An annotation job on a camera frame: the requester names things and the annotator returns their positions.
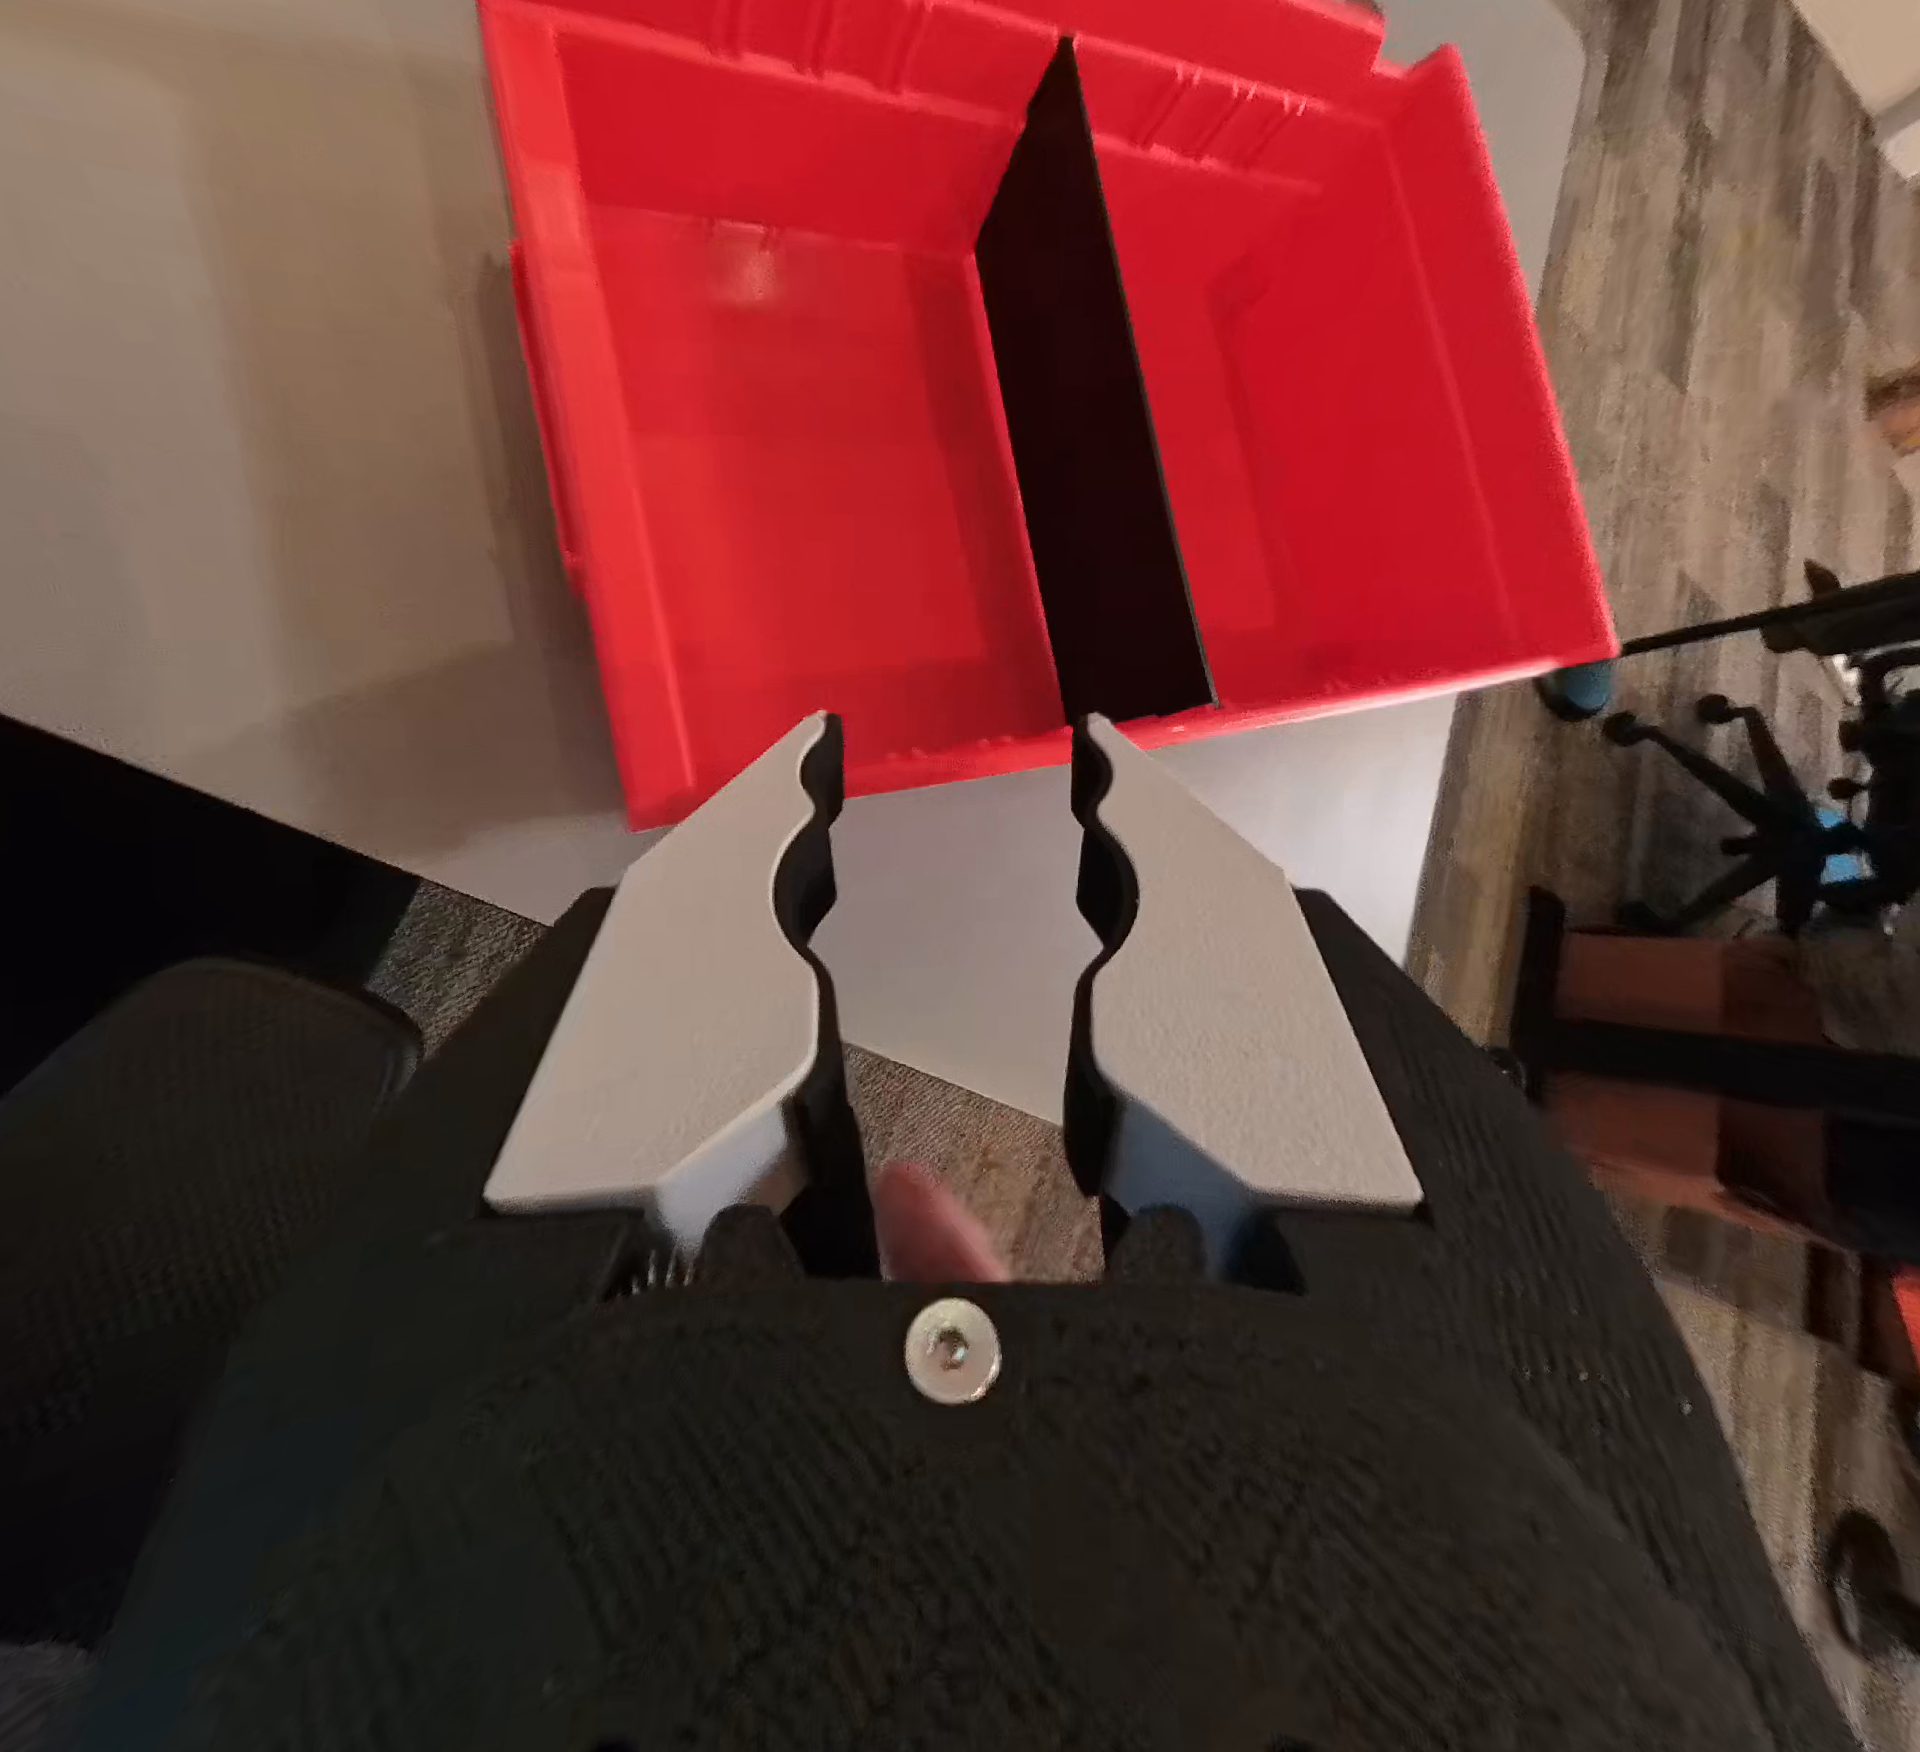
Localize black mesh chair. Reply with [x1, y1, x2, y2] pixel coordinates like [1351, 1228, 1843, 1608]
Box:
[0, 958, 426, 1650]

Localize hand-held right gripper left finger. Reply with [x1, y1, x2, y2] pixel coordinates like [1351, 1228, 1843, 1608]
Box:
[482, 712, 886, 1281]

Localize orange stool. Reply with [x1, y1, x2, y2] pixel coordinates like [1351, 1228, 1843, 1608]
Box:
[1506, 882, 1920, 1401]

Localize black bin divider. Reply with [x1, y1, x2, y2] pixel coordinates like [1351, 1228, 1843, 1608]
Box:
[974, 34, 1215, 720]

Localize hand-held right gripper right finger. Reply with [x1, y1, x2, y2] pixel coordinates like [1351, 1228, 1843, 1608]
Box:
[1064, 713, 1423, 1281]

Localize red plastic bin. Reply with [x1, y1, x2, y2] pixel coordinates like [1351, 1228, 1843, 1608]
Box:
[477, 0, 1621, 830]

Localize black office chair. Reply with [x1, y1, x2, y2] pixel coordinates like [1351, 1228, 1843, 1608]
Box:
[1537, 559, 1920, 936]

